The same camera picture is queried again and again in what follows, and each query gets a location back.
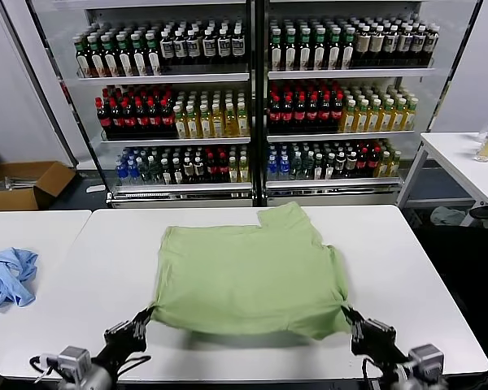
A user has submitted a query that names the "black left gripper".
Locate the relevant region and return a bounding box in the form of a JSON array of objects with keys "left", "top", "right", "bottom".
[{"left": 95, "top": 306, "right": 155, "bottom": 377}]

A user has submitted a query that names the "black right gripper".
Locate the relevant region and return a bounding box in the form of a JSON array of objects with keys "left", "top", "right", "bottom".
[{"left": 340, "top": 306, "right": 410, "bottom": 371}]

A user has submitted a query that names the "green polo shirt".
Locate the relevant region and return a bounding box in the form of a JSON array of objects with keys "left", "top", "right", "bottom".
[{"left": 150, "top": 201, "right": 351, "bottom": 341}]

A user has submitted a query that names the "grey crumpled cloth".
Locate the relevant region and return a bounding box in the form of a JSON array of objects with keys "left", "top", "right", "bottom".
[{"left": 429, "top": 206, "right": 467, "bottom": 227}]

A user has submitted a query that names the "crumpled light blue shirt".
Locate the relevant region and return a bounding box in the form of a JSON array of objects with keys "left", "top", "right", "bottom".
[{"left": 0, "top": 246, "right": 40, "bottom": 313}]

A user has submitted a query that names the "small grey-label drink bottle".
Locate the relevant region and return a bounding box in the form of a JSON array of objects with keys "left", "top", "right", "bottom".
[
  {"left": 181, "top": 155, "right": 195, "bottom": 183},
  {"left": 193, "top": 154, "right": 207, "bottom": 183},
  {"left": 333, "top": 150, "right": 347, "bottom": 180},
  {"left": 345, "top": 149, "right": 359, "bottom": 179}
]

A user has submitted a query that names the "open cardboard box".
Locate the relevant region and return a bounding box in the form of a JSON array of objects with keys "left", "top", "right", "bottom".
[{"left": 0, "top": 160, "right": 77, "bottom": 211}]

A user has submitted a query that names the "grey metal parts bundle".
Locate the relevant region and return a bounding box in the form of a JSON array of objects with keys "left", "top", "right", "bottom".
[{"left": 2, "top": 175, "right": 38, "bottom": 190}]

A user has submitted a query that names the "white side table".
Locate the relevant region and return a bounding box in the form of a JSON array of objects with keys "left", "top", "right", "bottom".
[{"left": 394, "top": 132, "right": 488, "bottom": 227}]

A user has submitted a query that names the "glass-door beverage display cabinet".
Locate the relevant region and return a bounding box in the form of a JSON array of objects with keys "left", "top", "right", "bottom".
[
  {"left": 259, "top": 0, "right": 485, "bottom": 208},
  {"left": 2, "top": 0, "right": 265, "bottom": 210}
]

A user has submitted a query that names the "green-cap white-label tea bottle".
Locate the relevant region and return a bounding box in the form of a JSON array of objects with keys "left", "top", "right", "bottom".
[
  {"left": 115, "top": 33, "right": 133, "bottom": 77},
  {"left": 298, "top": 27, "right": 313, "bottom": 72},
  {"left": 144, "top": 32, "right": 163, "bottom": 76},
  {"left": 100, "top": 34, "right": 120, "bottom": 78},
  {"left": 312, "top": 27, "right": 328, "bottom": 71},
  {"left": 129, "top": 32, "right": 148, "bottom": 77},
  {"left": 268, "top": 27, "right": 284, "bottom": 72},
  {"left": 341, "top": 27, "right": 357, "bottom": 70},
  {"left": 73, "top": 35, "right": 91, "bottom": 78},
  {"left": 327, "top": 27, "right": 342, "bottom": 71},
  {"left": 283, "top": 27, "right": 298, "bottom": 72},
  {"left": 86, "top": 35, "right": 106, "bottom": 78}
]

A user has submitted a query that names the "white-cap dark-label drink bottle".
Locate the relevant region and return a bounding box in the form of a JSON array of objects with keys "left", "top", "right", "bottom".
[
  {"left": 159, "top": 30, "right": 176, "bottom": 65},
  {"left": 425, "top": 24, "right": 440, "bottom": 64},
  {"left": 230, "top": 25, "right": 246, "bottom": 63},
  {"left": 172, "top": 29, "right": 189, "bottom": 64},
  {"left": 384, "top": 25, "right": 399, "bottom": 66},
  {"left": 411, "top": 24, "right": 427, "bottom": 65},
  {"left": 398, "top": 24, "right": 414, "bottom": 66},
  {"left": 216, "top": 27, "right": 232, "bottom": 63},
  {"left": 186, "top": 28, "right": 202, "bottom": 64},
  {"left": 202, "top": 28, "right": 217, "bottom": 63}
]

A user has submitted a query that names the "white-cap beige-label drink bottle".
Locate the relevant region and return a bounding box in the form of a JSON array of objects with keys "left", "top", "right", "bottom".
[
  {"left": 355, "top": 25, "right": 372, "bottom": 67},
  {"left": 369, "top": 25, "right": 386, "bottom": 67}
]

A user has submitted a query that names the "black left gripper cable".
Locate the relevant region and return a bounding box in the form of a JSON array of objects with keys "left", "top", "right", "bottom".
[{"left": 115, "top": 355, "right": 152, "bottom": 377}]

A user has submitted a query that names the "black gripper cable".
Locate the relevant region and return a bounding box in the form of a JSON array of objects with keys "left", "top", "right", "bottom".
[
  {"left": 115, "top": 355, "right": 152, "bottom": 377},
  {"left": 360, "top": 357, "right": 381, "bottom": 390}
]

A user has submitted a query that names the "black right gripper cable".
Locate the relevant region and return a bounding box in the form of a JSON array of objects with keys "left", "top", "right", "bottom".
[{"left": 360, "top": 357, "right": 381, "bottom": 390}]

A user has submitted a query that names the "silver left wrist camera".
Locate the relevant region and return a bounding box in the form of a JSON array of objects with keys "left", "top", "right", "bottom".
[{"left": 56, "top": 345, "right": 91, "bottom": 373}]

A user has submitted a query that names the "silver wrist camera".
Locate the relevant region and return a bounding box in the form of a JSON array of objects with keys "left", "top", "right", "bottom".
[
  {"left": 408, "top": 344, "right": 445, "bottom": 373},
  {"left": 56, "top": 345, "right": 91, "bottom": 373}
]

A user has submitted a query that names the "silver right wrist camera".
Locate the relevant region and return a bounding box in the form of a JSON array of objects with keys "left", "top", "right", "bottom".
[{"left": 408, "top": 344, "right": 445, "bottom": 373}]

